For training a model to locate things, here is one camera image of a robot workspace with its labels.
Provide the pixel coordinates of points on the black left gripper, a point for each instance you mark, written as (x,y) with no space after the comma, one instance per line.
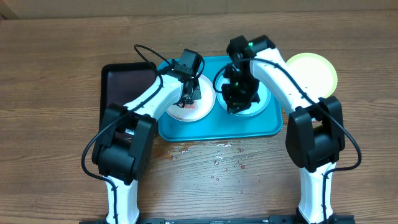
(197,93)

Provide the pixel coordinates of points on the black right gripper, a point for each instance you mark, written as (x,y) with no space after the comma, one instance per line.
(237,102)

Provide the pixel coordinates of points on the green pink sponge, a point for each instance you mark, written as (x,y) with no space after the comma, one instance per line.
(190,106)

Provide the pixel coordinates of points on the white plastic plate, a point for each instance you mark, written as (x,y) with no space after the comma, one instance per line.
(204,105)

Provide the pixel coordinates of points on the light blue plastic plate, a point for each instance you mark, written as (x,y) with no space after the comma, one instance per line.
(255,108)

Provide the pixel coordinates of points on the yellow-green plastic plate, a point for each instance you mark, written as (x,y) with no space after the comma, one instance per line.
(317,72)

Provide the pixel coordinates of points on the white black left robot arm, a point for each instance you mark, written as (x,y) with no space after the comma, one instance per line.
(130,109)

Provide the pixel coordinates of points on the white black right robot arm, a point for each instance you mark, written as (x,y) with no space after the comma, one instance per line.
(315,133)

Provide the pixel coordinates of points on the black rectangular tray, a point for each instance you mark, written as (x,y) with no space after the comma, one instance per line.
(124,82)

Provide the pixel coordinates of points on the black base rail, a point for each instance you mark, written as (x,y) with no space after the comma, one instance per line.
(273,219)

